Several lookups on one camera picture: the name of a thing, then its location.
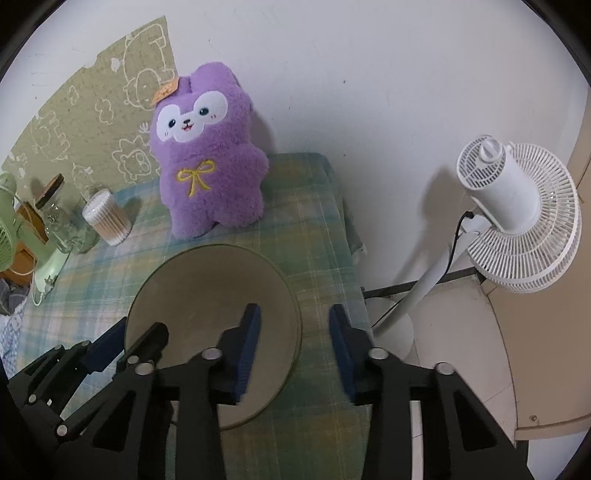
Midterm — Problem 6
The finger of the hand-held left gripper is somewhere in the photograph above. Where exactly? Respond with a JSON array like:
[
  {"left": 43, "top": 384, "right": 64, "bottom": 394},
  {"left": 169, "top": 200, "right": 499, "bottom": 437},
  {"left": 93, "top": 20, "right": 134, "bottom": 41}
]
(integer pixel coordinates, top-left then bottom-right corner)
[
  {"left": 53, "top": 323, "right": 169, "bottom": 439},
  {"left": 7, "top": 318, "right": 126, "bottom": 409}
]

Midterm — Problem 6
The black fan cable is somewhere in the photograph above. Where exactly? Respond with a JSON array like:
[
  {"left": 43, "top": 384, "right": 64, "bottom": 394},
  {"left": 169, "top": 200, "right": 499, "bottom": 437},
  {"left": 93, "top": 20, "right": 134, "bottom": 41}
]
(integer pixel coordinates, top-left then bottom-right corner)
[{"left": 362, "top": 211, "right": 476, "bottom": 330}]

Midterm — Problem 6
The green desk fan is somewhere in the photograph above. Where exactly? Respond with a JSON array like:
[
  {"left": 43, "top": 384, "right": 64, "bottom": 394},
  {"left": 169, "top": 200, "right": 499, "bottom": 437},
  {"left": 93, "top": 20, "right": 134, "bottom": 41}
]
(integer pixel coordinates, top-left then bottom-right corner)
[{"left": 0, "top": 172, "right": 72, "bottom": 305}]

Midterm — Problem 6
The wooden chair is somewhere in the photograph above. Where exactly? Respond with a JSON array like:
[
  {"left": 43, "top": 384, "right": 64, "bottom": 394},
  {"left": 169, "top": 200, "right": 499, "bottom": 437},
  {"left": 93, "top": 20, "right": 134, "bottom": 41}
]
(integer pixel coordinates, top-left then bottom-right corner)
[{"left": 0, "top": 203, "right": 49, "bottom": 284}]

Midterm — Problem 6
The purple plush toy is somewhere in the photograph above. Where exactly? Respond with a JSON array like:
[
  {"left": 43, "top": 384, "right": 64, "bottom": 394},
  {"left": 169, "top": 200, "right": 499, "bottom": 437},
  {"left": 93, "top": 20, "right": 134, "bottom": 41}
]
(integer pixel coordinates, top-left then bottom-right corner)
[{"left": 148, "top": 62, "right": 271, "bottom": 240}]

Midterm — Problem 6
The green bowl blue floral print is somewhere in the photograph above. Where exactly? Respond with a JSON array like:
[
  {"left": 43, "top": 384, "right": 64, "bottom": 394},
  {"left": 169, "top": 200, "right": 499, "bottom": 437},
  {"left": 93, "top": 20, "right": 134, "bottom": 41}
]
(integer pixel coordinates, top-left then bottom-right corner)
[{"left": 124, "top": 244, "right": 303, "bottom": 431}]

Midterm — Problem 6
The cotton swab container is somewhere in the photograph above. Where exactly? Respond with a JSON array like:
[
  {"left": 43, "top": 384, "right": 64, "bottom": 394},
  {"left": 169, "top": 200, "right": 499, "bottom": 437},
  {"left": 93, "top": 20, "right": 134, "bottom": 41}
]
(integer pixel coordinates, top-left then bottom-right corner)
[{"left": 82, "top": 188, "right": 132, "bottom": 246}]

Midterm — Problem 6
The glass jar with dark lid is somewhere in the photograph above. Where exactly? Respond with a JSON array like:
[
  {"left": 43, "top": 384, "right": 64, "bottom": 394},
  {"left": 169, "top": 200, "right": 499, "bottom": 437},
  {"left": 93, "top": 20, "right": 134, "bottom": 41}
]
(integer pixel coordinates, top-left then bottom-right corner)
[{"left": 34, "top": 173, "right": 99, "bottom": 254}]

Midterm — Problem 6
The blue gingham cloth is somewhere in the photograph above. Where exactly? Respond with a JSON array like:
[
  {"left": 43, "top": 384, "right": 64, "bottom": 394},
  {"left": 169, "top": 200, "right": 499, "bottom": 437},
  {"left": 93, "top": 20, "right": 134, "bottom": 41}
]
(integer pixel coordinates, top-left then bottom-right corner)
[{"left": 0, "top": 277, "right": 28, "bottom": 365}]

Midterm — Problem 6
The white standing fan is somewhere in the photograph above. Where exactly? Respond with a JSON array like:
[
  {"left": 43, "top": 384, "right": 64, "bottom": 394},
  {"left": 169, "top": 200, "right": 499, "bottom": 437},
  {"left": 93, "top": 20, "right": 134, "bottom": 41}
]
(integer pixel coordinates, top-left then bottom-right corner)
[{"left": 369, "top": 135, "right": 581, "bottom": 365}]

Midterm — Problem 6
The beige door panel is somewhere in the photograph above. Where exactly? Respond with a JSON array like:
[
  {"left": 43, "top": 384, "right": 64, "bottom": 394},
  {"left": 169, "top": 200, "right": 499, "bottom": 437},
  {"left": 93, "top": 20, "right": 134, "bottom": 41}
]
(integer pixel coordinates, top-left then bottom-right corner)
[{"left": 409, "top": 134, "right": 591, "bottom": 444}]

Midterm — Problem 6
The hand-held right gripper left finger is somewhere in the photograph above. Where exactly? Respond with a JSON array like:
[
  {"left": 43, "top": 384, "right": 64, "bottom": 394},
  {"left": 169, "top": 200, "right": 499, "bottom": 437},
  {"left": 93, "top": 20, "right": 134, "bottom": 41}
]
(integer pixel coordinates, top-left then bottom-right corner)
[{"left": 69, "top": 304, "right": 262, "bottom": 480}]

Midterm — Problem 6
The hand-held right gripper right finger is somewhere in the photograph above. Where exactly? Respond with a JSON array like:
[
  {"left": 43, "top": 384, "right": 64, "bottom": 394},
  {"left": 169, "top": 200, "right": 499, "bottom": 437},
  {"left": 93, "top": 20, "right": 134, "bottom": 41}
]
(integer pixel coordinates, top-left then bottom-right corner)
[{"left": 329, "top": 305, "right": 532, "bottom": 480}]

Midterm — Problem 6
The green cartoon wall mat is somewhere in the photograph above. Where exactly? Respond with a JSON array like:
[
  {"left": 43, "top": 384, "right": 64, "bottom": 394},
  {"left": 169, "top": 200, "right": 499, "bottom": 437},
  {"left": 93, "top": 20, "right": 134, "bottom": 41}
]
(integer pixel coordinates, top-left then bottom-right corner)
[{"left": 0, "top": 15, "right": 178, "bottom": 204}]

